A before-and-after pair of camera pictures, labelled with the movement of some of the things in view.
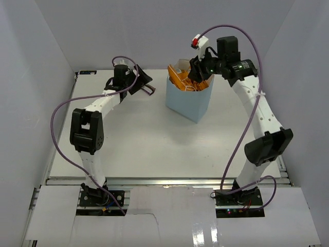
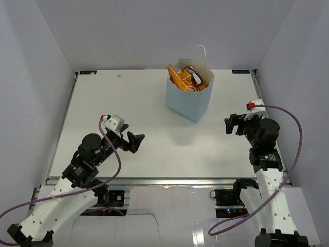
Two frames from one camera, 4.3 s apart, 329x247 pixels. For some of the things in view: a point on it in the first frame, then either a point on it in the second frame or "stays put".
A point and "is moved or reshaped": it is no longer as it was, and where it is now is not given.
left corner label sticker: [88, 72] stays put
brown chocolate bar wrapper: [148, 89] is moved or reshaped
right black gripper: [195, 73] to [241, 122]
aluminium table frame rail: [150, 181] stays put
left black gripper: [141, 80] to [133, 144]
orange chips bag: [182, 80] stays put
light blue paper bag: [192, 105] stays put
